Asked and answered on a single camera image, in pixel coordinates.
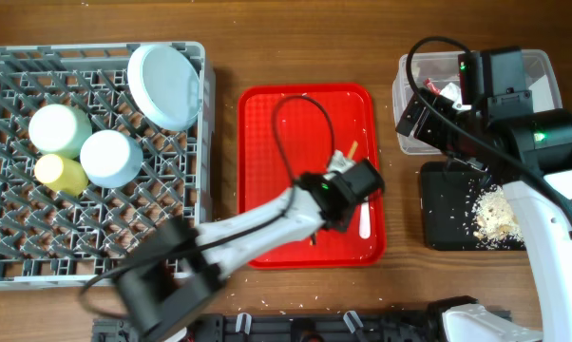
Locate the green bowl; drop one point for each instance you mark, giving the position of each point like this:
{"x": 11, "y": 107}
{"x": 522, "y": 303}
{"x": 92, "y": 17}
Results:
{"x": 59, "y": 129}

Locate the rice food scraps pile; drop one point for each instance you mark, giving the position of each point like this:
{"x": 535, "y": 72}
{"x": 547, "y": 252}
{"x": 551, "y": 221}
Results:
{"x": 494, "y": 226}

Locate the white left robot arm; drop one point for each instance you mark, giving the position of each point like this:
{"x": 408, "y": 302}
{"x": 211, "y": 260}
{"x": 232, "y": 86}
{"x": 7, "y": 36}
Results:
{"x": 177, "y": 272}

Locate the clear plastic bin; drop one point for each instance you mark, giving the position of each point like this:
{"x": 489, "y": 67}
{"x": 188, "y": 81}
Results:
{"x": 441, "y": 68}

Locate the light blue plate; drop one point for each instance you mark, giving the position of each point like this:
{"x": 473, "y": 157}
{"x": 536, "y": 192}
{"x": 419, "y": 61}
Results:
{"x": 164, "y": 86}

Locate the grey dishwasher rack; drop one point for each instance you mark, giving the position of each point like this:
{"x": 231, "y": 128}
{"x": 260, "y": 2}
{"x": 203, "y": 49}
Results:
{"x": 50, "y": 239}

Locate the red plastic tray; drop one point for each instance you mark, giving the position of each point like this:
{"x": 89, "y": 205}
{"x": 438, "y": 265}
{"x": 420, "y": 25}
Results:
{"x": 319, "y": 119}

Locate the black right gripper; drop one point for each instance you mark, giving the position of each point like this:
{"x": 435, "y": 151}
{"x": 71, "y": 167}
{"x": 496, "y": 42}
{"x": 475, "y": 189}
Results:
{"x": 428, "y": 131}

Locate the red snack wrapper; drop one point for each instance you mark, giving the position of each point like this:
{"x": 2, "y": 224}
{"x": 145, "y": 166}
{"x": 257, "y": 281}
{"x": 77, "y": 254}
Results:
{"x": 432, "y": 87}

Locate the white napkin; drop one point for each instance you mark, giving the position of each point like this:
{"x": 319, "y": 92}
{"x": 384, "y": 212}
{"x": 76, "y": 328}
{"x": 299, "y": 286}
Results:
{"x": 452, "y": 92}

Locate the light blue small bowl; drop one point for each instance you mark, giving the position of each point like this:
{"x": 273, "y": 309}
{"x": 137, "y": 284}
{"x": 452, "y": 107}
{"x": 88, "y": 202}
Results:
{"x": 111, "y": 159}

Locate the wooden chopstick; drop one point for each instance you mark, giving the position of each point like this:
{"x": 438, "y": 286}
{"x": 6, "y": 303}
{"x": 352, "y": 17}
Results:
{"x": 352, "y": 148}

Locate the yellow plastic cup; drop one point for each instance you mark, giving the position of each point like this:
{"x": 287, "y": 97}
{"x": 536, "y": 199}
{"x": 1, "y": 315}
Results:
{"x": 61, "y": 174}

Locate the black waste tray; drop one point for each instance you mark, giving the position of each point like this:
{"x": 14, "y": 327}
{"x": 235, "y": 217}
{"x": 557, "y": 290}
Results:
{"x": 447, "y": 193}

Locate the white plastic fork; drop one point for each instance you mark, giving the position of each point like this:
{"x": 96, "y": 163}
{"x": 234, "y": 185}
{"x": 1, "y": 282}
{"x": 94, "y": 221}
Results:
{"x": 364, "y": 227}

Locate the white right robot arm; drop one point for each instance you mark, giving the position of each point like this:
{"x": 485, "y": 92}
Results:
{"x": 495, "y": 128}

